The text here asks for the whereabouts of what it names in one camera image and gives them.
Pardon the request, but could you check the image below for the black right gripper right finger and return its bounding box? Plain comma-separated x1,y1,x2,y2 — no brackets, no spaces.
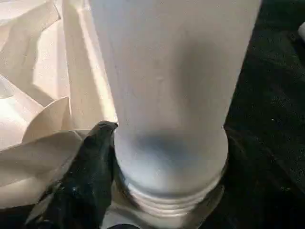
221,126,305,229

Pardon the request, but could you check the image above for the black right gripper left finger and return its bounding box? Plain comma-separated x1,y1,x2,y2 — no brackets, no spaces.
23,120,120,229

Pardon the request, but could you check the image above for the white plastic table top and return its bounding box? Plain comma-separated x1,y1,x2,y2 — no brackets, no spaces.
0,0,224,229

